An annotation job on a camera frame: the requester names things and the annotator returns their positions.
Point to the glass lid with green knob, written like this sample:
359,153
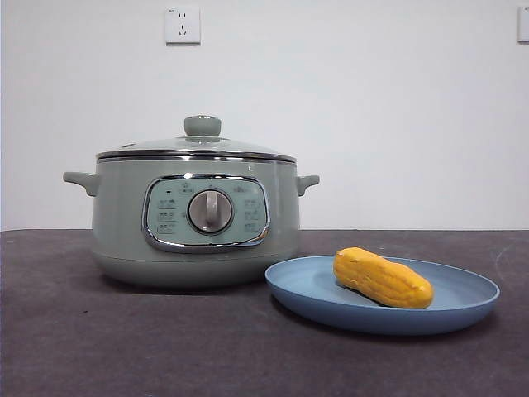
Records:
198,146

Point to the yellow corn cob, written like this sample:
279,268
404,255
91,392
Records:
383,279

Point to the blue round plate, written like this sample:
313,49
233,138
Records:
310,297

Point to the pale green electric steamer pot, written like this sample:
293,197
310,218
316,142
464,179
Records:
124,223

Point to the white wall socket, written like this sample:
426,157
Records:
183,25

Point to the white wall plate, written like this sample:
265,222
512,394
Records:
525,24

